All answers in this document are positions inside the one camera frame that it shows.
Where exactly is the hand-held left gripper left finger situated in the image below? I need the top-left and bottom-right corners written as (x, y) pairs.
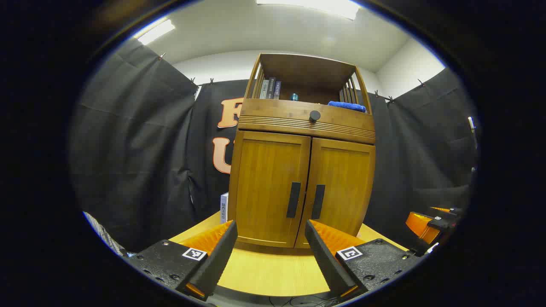
top-left (127, 220), bottom-right (238, 301)

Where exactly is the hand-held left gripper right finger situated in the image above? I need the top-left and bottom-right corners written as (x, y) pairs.
top-left (305, 220), bottom-right (423, 301)

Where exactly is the black door handle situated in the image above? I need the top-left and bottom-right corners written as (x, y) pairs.
top-left (311, 184), bottom-right (325, 220)
top-left (286, 182), bottom-right (301, 219)

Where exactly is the wooden shoe cabinet door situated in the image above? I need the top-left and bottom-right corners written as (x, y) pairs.
top-left (295, 138), bottom-right (376, 249)
top-left (232, 131), bottom-right (311, 248)

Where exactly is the wooden double-door shoe cabinet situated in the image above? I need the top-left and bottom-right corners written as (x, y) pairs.
top-left (228, 53), bottom-right (377, 249)

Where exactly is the wooden cabinet drawer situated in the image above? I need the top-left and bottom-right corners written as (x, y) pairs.
top-left (238, 99), bottom-right (376, 144)

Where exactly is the striped cloth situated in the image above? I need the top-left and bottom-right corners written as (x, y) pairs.
top-left (83, 212), bottom-right (128, 257)

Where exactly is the blue folded cloth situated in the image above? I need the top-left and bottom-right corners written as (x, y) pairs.
top-left (328, 101), bottom-right (366, 113)

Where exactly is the tangle of black cables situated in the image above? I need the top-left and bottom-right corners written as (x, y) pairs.
top-left (269, 295), bottom-right (337, 307)

